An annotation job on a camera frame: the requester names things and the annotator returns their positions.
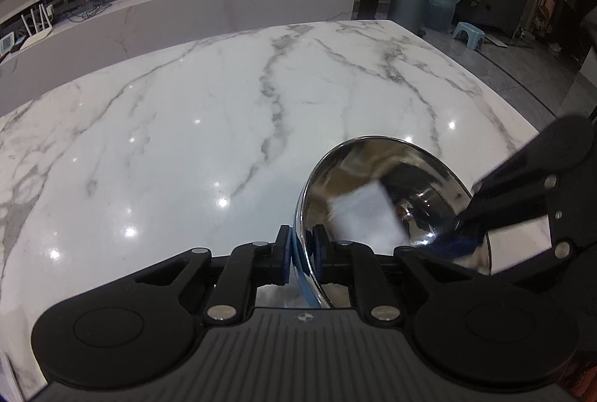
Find white paper tissue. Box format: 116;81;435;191
329;180;407;254

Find white marble media console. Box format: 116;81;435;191
0;0;358;79

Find dark shelving unit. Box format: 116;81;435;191
529;0;597;67

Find black cables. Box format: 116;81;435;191
60;0;115;21

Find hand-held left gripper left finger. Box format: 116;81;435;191
133;225;296;324

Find steel bowl with blue outside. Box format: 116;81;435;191
293;135;493;310

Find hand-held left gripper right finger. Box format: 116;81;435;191
312;224;473;325

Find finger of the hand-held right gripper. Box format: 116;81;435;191
435;195;573;277
471;137;561;204

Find white router with antennas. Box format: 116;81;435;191
19;3;57;53

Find blue water jug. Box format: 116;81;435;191
426;0;462;34

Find small teal step stool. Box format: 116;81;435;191
453;22;486;51

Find grey metal trash can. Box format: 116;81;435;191
388;0;434;35

